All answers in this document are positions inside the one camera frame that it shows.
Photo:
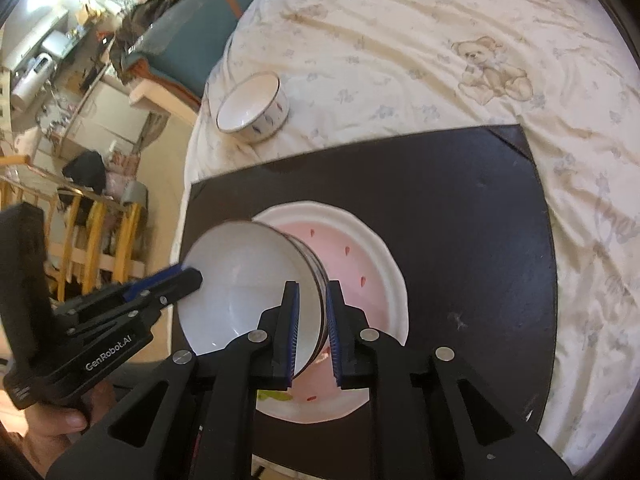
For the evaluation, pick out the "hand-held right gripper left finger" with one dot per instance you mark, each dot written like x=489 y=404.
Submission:
x=292 y=330

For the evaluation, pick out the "medium white patterned bowl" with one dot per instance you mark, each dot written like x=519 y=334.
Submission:
x=245 y=102

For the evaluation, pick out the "white kitchen appliance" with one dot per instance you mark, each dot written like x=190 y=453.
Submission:
x=37 y=72

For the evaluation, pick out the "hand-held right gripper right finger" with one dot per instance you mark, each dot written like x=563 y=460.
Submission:
x=332 y=330

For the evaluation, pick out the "small yellow-green object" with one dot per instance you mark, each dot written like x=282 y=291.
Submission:
x=272 y=396

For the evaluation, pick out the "yellow wooden chair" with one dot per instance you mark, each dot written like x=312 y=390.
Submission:
x=95 y=220

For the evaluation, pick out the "pile of clothes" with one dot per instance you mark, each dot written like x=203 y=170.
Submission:
x=150 y=15

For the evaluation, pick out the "dark brown table mat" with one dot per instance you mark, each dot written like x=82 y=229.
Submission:
x=450 y=260

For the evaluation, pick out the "black cloth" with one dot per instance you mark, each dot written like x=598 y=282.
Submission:
x=85 y=170

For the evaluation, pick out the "large white bowl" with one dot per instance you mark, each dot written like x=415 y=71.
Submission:
x=235 y=285

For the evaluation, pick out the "grey plastic container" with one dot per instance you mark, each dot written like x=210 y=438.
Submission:
x=134 y=192

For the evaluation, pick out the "small white patterned bowl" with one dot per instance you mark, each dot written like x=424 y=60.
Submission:
x=320 y=272

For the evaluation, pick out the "teal chair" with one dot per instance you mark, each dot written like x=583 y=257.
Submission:
x=200 y=30

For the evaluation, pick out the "white cabinet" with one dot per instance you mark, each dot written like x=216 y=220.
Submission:
x=115 y=115

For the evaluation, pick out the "pink printed bag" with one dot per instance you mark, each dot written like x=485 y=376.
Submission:
x=117 y=172

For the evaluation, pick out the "pink dotted plate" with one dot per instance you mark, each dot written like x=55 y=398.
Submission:
x=404 y=310
x=350 y=265

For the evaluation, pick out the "person's left hand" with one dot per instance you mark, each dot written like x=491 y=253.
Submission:
x=55 y=430

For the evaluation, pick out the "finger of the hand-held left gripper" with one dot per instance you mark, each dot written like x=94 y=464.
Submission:
x=185 y=282
x=155 y=277

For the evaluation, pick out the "white printed blanket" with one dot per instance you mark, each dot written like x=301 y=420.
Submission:
x=400 y=60

